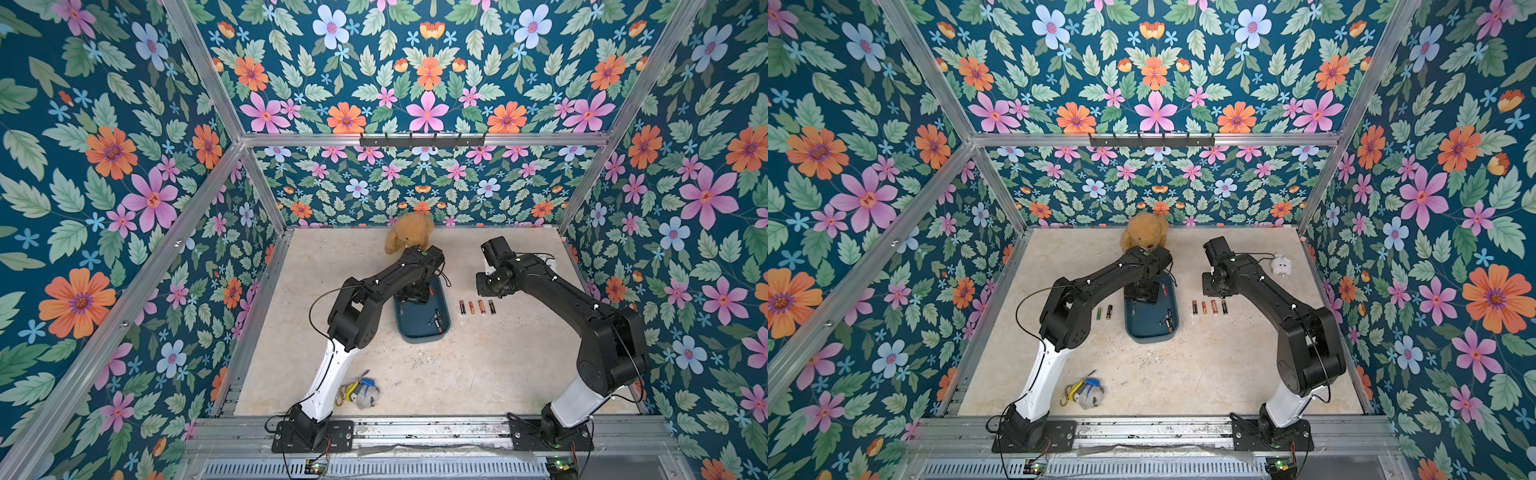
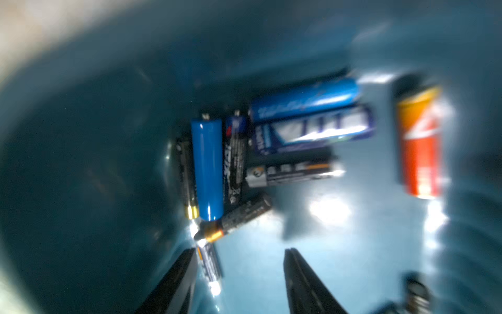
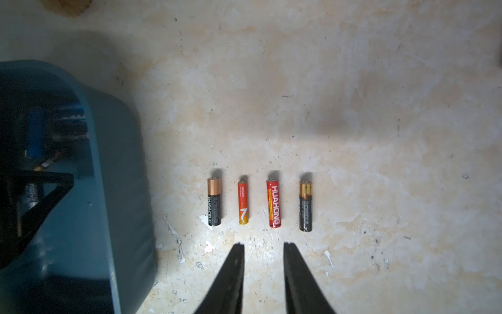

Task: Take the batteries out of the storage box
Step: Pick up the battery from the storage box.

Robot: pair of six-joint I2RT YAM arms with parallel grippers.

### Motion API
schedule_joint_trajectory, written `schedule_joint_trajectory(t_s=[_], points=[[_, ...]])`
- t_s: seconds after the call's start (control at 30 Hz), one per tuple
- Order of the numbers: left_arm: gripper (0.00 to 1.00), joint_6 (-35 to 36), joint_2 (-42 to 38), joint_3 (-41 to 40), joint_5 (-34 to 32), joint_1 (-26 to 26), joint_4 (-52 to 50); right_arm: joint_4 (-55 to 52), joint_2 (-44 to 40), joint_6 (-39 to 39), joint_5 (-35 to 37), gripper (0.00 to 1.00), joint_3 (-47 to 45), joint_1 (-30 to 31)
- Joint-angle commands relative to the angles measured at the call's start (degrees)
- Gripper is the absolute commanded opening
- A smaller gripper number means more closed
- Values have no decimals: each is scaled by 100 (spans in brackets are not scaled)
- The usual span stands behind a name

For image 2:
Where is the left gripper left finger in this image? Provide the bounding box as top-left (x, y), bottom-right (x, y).
top-left (135, 248), bottom-right (198, 314)

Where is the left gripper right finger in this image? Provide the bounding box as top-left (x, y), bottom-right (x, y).
top-left (283, 248), bottom-right (348, 314)

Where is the teal plastic storage tray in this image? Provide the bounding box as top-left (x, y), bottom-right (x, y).
top-left (1, 1), bottom-right (501, 313)

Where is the slim black silver battery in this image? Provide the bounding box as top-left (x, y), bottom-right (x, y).
top-left (197, 243), bottom-right (222, 296)

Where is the black gold battery in tray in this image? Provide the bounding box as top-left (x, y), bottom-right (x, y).
top-left (193, 193), bottom-right (273, 243)

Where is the black yellow battery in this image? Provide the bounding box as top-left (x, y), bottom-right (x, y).
top-left (176, 138), bottom-right (199, 220)

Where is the light blue battery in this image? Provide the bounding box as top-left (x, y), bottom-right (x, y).
top-left (191, 113), bottom-right (224, 221)

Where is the dark blue battery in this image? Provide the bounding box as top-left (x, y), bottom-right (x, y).
top-left (251, 105), bottom-right (376, 156)

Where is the black blue slim battery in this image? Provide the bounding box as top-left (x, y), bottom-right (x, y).
top-left (224, 111), bottom-right (248, 205)

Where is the orange red battery in tray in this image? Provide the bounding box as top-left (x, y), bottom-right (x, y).
top-left (397, 86), bottom-right (442, 200)

